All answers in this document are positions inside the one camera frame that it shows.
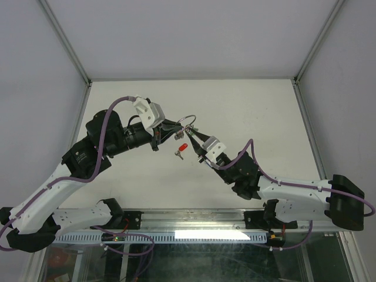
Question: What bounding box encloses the key with red tag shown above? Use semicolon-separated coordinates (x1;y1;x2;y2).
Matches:
174;143;188;160

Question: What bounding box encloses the metal keyring with clips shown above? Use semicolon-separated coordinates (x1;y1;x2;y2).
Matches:
174;115;197;140

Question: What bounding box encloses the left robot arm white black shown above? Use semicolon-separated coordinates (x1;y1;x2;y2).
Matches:
1;110;182;253

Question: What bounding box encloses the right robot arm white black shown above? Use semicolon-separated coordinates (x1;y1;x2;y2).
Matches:
188;129;366;231

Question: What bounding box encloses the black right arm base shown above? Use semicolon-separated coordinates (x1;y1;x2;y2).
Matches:
243;199;298;231

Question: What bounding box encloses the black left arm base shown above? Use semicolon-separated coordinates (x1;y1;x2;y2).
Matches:
98;198;143;231

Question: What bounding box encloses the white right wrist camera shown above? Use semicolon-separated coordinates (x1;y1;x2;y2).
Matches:
202;136;226;163

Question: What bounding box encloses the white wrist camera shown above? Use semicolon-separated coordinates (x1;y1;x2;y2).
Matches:
202;136;226;163
133;97;165;136

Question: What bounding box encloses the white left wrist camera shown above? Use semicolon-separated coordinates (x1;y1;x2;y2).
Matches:
133;97;165;136

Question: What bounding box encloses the aluminium mounting rail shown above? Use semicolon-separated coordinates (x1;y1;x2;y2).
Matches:
55;207;352;233

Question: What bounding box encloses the white slotted cable duct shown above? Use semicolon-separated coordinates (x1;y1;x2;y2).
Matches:
54;230;267;245

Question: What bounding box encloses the right aluminium frame post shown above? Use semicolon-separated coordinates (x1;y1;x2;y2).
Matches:
291;0;348;179

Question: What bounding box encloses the aluminium frame post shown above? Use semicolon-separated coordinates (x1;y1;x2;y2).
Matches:
37;0;92;148
291;0;348;179

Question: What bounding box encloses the left aluminium frame post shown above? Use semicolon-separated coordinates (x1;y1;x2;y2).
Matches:
37;0;92;148

